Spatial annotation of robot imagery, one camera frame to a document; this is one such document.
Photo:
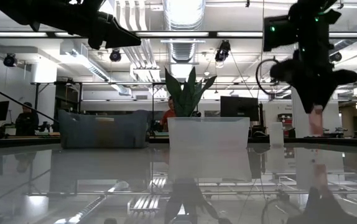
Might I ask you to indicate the red tool cart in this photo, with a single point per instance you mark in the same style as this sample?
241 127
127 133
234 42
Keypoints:
285 117

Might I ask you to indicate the green snake plant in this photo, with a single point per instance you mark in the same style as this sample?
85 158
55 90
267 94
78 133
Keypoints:
188 96

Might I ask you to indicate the grey plastic bin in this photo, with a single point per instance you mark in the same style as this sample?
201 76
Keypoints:
79 130

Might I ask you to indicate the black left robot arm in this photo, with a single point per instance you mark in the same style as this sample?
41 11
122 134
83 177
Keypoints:
41 12

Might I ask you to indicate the black shelving unit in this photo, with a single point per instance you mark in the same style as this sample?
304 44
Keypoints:
68 96

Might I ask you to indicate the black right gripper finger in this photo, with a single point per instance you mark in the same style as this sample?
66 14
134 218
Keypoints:
306 99
323 97

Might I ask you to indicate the silver ceiling air duct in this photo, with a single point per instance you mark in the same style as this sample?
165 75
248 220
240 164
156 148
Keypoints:
183 15

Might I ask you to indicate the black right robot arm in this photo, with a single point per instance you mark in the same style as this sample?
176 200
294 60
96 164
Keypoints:
312 31

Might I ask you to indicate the white pillar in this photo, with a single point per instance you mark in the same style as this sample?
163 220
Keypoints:
299 121

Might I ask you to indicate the black ceiling spotlight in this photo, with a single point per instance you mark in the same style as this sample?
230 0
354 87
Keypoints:
335 57
115 56
222 51
10 60

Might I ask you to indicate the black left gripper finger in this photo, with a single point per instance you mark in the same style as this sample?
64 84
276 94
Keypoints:
119 35

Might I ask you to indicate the white translucent medicine bottle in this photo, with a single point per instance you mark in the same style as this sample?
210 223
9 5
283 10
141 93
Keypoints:
276 133

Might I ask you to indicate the salmon pink medicine bottle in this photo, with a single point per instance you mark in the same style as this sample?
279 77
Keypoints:
316 123

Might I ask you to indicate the white translucent plastic bin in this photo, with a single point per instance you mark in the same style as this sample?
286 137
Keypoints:
209 133

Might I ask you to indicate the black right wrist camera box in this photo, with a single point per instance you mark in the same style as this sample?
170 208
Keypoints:
279 34

